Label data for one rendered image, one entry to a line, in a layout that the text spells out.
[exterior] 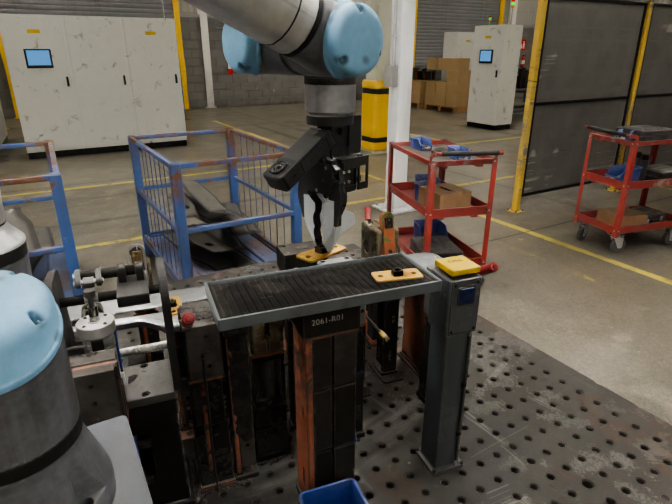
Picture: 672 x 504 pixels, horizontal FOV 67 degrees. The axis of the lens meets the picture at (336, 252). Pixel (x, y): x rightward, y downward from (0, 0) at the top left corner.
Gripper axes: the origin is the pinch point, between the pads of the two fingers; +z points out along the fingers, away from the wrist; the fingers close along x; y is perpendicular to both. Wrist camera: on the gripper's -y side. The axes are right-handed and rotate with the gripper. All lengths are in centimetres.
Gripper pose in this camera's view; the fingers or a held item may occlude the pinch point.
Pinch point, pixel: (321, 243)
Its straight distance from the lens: 81.6
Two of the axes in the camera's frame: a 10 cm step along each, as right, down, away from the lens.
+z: 0.0, 9.3, 3.6
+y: 6.9, -2.6, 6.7
